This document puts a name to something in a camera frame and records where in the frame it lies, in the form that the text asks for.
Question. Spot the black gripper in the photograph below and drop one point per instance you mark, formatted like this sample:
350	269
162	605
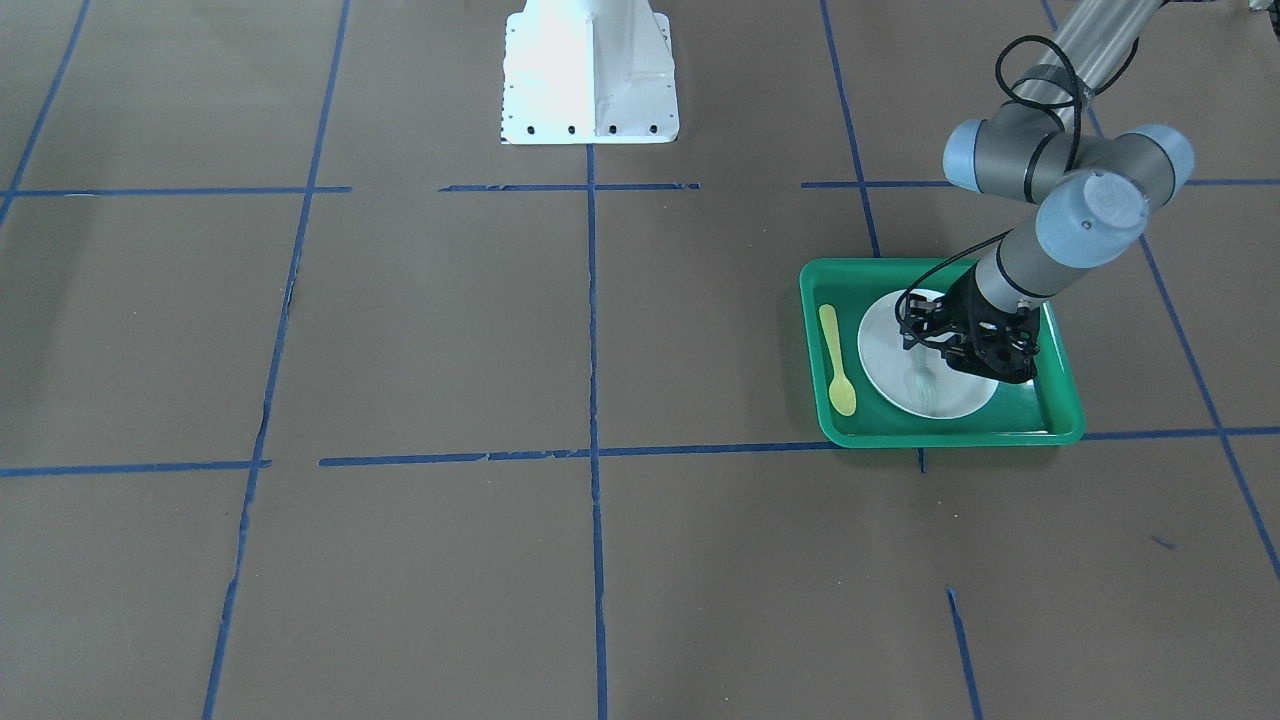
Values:
958	309

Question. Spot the translucent plastic fork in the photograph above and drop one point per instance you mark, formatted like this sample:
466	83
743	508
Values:
925	384

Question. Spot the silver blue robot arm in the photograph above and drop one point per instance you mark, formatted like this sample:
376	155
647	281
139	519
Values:
1093	195

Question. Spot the white round plate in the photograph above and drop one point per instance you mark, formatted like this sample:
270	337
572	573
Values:
889	368

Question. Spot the yellow plastic spoon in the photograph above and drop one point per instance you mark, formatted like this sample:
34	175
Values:
841	394

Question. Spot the green plastic tray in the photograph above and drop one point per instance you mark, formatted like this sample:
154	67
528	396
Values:
1046	411

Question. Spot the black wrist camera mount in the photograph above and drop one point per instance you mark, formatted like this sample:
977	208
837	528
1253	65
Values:
1003	347

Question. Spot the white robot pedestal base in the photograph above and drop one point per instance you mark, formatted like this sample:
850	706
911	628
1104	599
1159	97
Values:
580	72

